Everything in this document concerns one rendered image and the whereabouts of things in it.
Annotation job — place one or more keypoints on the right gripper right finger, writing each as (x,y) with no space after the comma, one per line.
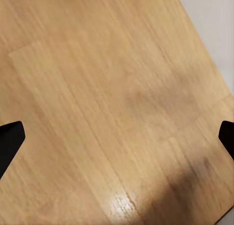
(226,136)

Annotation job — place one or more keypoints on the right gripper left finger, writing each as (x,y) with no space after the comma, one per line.
(11,138)

